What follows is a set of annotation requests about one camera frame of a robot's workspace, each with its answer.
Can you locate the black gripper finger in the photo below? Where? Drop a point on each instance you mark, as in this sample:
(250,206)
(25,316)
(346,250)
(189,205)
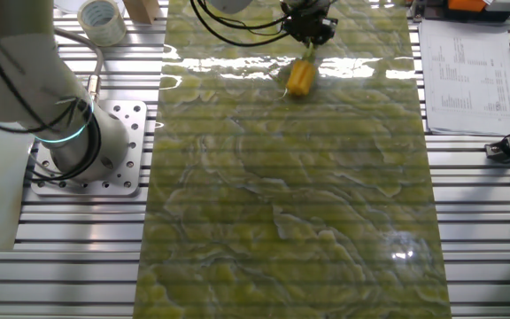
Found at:
(322,39)
(300,35)

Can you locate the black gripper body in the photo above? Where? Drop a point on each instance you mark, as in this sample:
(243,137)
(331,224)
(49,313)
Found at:
(310,20)

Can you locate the green marble pattern mat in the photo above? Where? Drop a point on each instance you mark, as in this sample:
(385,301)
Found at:
(281,177)

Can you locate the orange and black device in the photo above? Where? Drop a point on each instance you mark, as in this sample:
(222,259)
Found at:
(465,4)

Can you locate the printed table paper sheet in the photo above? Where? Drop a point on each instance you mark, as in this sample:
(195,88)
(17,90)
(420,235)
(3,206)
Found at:
(467,80)

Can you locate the wooden block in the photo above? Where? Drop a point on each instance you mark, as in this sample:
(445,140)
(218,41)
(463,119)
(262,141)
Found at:
(142,11)

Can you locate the beige tape roll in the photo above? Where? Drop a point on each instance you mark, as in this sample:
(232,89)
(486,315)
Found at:
(115,31)

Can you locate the black camera clamp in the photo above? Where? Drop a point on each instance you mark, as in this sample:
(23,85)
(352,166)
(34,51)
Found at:
(496,151)

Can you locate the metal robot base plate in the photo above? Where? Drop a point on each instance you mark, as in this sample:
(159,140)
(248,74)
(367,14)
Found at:
(131,155)

